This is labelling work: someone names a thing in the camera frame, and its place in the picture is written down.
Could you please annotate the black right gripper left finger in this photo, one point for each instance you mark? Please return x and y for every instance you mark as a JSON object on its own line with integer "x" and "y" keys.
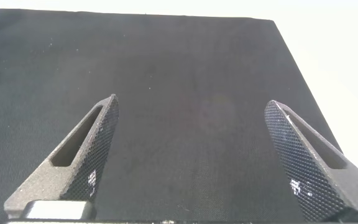
{"x": 82, "y": 168}

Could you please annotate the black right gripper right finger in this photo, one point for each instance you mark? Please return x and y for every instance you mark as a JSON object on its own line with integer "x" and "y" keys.
{"x": 315, "y": 177}

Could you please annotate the black table cloth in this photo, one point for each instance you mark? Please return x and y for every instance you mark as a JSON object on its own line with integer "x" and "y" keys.
{"x": 182, "y": 109}

